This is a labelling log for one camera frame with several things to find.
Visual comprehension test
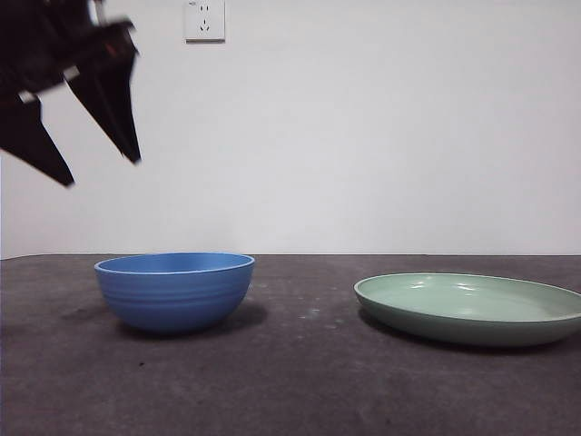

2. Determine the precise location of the blue ribbed bowl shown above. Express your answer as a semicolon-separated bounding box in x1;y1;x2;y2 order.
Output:
94;252;256;336

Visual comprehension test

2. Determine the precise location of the green shallow plate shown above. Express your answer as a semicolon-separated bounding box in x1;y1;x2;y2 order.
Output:
353;272;581;349

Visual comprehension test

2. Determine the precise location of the white wall power socket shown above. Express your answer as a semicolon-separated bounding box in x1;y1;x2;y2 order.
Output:
183;0;226;45

